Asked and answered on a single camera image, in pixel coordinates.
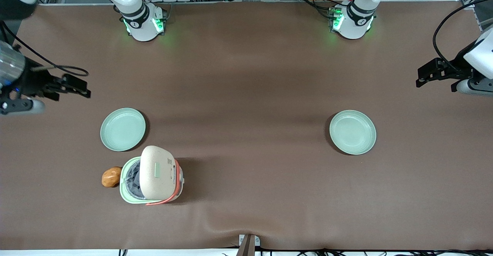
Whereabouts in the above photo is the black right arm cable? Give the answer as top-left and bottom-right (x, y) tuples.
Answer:
(0, 20), (90, 77)

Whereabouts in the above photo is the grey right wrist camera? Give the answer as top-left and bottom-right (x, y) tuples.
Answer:
(0, 97), (46, 116)

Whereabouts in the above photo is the brown potato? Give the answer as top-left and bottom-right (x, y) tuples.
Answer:
(101, 166), (122, 188)

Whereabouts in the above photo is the pale green round plate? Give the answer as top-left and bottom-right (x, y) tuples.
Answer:
(329, 110), (377, 156)
(100, 107), (147, 152)

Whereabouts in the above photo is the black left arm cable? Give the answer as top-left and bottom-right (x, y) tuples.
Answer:
(433, 0), (493, 75)

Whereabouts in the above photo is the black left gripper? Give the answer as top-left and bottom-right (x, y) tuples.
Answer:
(416, 53), (475, 88)

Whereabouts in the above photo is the white rice cooker pink handle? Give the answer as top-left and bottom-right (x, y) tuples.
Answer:
(119, 145), (185, 206)

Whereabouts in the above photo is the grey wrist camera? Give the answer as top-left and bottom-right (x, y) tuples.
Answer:
(0, 97), (46, 116)
(451, 77), (493, 97)

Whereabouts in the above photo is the brown table cloth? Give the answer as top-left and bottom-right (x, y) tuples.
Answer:
(0, 0), (493, 251)

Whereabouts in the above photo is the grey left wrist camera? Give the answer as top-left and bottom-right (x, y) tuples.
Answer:
(451, 77), (493, 97)

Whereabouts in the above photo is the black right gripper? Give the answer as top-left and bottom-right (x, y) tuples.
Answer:
(15, 61), (92, 102)

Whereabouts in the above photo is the grey metal camera bracket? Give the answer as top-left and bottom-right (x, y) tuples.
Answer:
(238, 234), (261, 256)

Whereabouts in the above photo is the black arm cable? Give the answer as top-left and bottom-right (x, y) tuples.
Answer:
(433, 0), (493, 75)
(0, 20), (90, 77)

